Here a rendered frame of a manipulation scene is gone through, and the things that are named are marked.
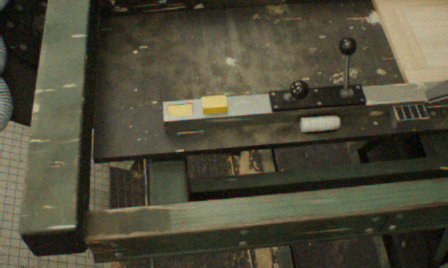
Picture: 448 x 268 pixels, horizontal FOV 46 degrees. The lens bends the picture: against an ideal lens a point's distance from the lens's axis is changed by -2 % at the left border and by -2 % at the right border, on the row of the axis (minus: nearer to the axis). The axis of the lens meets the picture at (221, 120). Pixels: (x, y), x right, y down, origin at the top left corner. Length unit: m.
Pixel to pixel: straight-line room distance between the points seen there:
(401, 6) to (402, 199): 0.57
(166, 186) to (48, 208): 0.26
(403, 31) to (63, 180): 0.85
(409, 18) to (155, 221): 0.81
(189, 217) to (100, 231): 0.16
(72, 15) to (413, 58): 0.78
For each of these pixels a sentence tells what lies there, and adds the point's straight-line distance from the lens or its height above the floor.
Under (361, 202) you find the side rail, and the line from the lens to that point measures 1.01.
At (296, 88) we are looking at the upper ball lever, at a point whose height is 1.56.
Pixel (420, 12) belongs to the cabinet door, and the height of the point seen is 1.15.
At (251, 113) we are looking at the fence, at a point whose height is 1.56.
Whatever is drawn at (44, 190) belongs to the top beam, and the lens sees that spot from 0.98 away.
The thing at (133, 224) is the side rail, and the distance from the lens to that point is 0.97.
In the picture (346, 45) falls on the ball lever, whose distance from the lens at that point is 1.09.
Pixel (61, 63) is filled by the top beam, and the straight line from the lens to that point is 1.15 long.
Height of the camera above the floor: 2.13
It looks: 28 degrees down
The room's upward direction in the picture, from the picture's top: 75 degrees counter-clockwise
